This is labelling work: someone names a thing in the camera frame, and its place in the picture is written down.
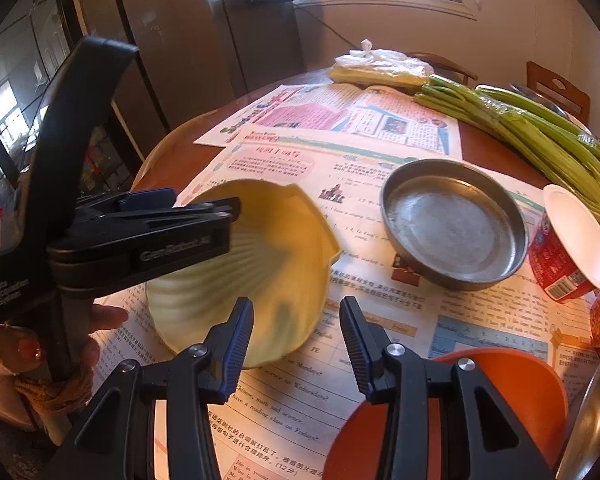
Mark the person's left hand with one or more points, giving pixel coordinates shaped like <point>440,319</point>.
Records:
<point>21,352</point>

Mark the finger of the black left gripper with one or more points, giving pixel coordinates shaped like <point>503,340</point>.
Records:
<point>124,204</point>
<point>175,225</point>

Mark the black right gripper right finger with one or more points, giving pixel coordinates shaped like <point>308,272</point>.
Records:
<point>481,437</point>

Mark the green celery bundle back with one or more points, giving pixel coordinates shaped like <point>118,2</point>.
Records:
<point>538,110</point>

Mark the steel bowl far side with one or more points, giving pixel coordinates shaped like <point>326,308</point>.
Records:
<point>536,97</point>

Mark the yellow shell-shaped plastic bowl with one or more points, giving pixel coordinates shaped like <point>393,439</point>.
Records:
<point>281,252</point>

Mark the dark wooden chair back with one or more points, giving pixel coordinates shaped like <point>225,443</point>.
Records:
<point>446,68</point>

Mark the round metal plate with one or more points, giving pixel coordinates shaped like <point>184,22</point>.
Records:
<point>453,224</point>

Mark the dark wooden cabinet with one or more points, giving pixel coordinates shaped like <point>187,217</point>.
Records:
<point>193,56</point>

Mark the plastic bag of yellow food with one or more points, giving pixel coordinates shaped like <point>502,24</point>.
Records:
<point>368,66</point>

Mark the orange plastic bowl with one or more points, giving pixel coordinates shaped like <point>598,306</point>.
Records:
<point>529,385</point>

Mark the large newspaper sheet front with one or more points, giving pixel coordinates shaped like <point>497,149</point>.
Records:
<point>284,416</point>

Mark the green celery bundle front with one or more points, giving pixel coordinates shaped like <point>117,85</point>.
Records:
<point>558,154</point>

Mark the red instant noodle cup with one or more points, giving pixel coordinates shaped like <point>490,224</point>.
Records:
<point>564,254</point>

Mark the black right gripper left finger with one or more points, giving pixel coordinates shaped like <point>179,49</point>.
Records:
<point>114,437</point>

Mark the pink newspaper sheet back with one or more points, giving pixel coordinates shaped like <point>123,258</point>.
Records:
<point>379,113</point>

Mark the green celery bundle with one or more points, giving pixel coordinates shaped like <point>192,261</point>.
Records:
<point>538,110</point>
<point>558,154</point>

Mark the wooden chair with slot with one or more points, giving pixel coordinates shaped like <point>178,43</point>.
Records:
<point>559,90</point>

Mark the steel bowl at edge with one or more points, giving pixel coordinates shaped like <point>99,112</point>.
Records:
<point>581,459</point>

